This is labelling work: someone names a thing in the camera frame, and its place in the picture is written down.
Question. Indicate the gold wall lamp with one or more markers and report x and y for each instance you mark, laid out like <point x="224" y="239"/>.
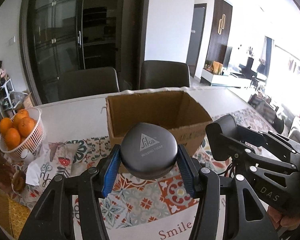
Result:
<point x="222" y="23"/>

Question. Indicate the striped cushion side chair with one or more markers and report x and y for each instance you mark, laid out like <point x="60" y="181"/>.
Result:
<point x="265" y="112"/>

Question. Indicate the yellow bag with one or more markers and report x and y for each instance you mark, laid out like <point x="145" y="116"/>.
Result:
<point x="218" y="67"/>

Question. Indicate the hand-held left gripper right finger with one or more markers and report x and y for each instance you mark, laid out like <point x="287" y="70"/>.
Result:
<point x="187" y="173"/>

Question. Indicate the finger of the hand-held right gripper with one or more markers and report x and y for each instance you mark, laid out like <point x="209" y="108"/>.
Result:
<point x="242" y="138"/>
<point x="282" y="143"/>

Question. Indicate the small brown carton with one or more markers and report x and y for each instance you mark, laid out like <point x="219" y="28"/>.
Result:
<point x="28" y="100"/>

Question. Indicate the brown cardboard box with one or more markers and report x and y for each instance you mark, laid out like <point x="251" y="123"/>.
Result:
<point x="150" y="110"/>

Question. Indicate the printed patterned tablecloth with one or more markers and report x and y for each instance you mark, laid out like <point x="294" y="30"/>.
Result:
<point x="145" y="212"/>

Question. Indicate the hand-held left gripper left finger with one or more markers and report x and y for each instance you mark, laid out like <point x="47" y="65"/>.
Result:
<point x="111" y="171"/>

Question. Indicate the grey plastic bag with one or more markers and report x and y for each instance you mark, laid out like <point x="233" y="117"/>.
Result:
<point x="17" y="97"/>

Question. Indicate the person's right hand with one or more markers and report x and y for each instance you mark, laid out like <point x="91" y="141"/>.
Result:
<point x="282" y="221"/>

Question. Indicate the floral fabric tissue box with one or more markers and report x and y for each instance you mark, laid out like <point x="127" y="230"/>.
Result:
<point x="62" y="160"/>

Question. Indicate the dark room door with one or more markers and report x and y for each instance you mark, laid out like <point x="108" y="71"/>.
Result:
<point x="197" y="40"/>

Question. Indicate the orange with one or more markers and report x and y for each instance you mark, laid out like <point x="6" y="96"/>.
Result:
<point x="26" y="127"/>
<point x="13" y="140"/>
<point x="21" y="114"/>
<point x="5" y="126"/>

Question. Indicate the dark grey dining chair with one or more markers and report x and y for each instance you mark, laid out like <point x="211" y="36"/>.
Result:
<point x="90" y="85"/>
<point x="165" y="76"/>

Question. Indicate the white plastic fruit basket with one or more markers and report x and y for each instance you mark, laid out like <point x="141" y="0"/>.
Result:
<point x="32" y="141"/>

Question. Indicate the dark glass sliding door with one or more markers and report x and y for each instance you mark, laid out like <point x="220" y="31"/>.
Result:
<point x="60" y="30"/>

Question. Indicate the black round case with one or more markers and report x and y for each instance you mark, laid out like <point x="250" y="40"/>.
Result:
<point x="147" y="152"/>

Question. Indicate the television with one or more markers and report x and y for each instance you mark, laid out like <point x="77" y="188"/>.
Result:
<point x="245" y="62"/>

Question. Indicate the small brown round dish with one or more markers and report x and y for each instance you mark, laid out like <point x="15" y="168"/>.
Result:
<point x="18" y="183"/>

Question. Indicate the glass vase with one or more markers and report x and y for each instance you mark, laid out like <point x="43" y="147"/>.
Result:
<point x="0" y="172"/>

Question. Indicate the white media console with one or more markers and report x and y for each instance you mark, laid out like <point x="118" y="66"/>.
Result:
<point x="222" y="80"/>

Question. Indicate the white cubby shelf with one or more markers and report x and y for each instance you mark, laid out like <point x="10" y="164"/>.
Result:
<point x="7" y="88"/>

